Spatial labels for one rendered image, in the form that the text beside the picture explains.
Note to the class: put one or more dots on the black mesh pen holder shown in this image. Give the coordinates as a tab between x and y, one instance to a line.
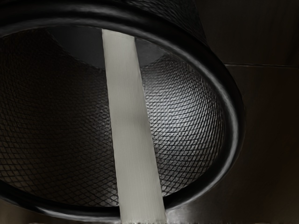
56	121

